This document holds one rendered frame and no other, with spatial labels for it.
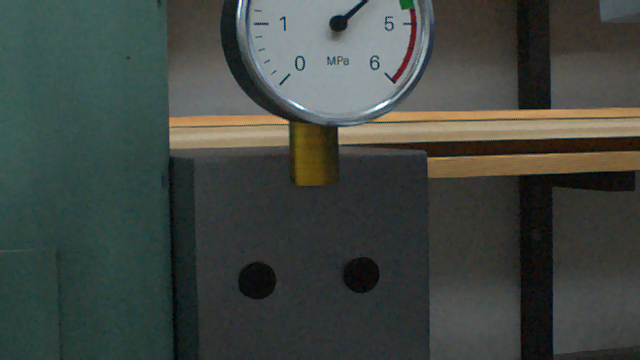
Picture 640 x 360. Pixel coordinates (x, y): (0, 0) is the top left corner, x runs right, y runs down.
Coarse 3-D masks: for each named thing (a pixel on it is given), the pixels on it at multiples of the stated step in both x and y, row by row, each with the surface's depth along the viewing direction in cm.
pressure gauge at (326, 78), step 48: (240, 0) 39; (288, 0) 40; (336, 0) 40; (384, 0) 40; (240, 48) 39; (288, 48) 40; (336, 48) 40; (384, 48) 41; (288, 96) 40; (336, 96) 40; (384, 96) 41; (336, 144) 43
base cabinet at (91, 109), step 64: (0, 0) 43; (64, 0) 44; (128, 0) 44; (0, 64) 43; (64, 64) 44; (128, 64) 45; (0, 128) 43; (64, 128) 44; (128, 128) 45; (0, 192) 43; (64, 192) 44; (128, 192) 45; (0, 256) 43; (64, 256) 44; (128, 256) 45; (0, 320) 43; (64, 320) 44; (128, 320) 45
